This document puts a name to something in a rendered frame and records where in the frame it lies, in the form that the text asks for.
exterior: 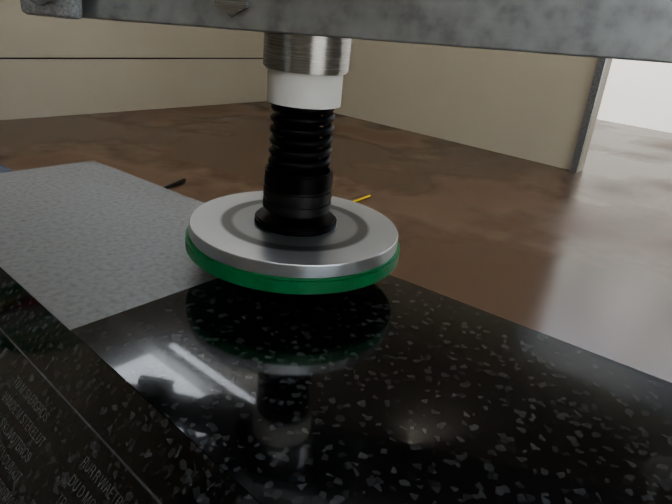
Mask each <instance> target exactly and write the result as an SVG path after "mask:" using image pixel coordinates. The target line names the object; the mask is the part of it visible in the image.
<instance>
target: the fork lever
mask: <svg viewBox="0 0 672 504"><path fill-rule="evenodd" d="M82 10H83V16H82V18H88V19H101V20H114V21H127V22H140V23H153V24H166V25H179V26H192V27H205V28H218V29H231V30H244V31H257V32H270V33H283V34H296V35H309V36H322V37H335V38H348V39H361V40H374V41H387V42H400V43H413V44H426V45H439V46H452V47H465V48H478V49H491V50H504V51H517V52H530V53H543V54H556V55H569V56H582V57H595V58H608V59H621V60H634V61H647V62H660V63H672V0H82Z"/></svg>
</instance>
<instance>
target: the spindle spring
mask: <svg viewBox="0 0 672 504"><path fill-rule="evenodd" d="M271 109H272V110H273V111H275V112H273V113H272V114H271V115H270V119H271V121H273V122H274V123H273V124H271V125H270V131H271V132H272V133H273V134H271V136H270V137H269V141H270V142H271V143H272V145H271V146H269V152H270V154H271V156H270V157H269V158H268V162H269V164H270V165H272V166H273V167H276V168H279V169H283V170H291V171H312V170H318V169H322V171H329V172H330V171H331V169H330V166H329V164H330V163H331V156H330V154H331V152H332V145H331V143H332V142H333V135H332V134H331V133H332V132H333V130H334V125H333V123H332V122H333V121H334V120H335V114H334V113H333V111H334V110H335V109H326V110H316V109H301V108H292V107H286V106H280V105H276V104H273V103H271ZM285 114H292V115H320V114H321V115H322V116H321V117H289V116H284V115H285ZM284 125H286V126H297V127H315V126H323V128H321V127H320V128H316V129H293V128H284ZM283 136H286V137H294V138H314V137H323V138H319V139H315V140H292V139H284V138H283ZM283 148H290V149H316V148H319V150H316V151H288V150H283ZM321 148H323V149H321ZM282 158H285V159H292V160H312V159H318V161H312V162H291V161H284V160H282ZM319 158H322V159H319Z"/></svg>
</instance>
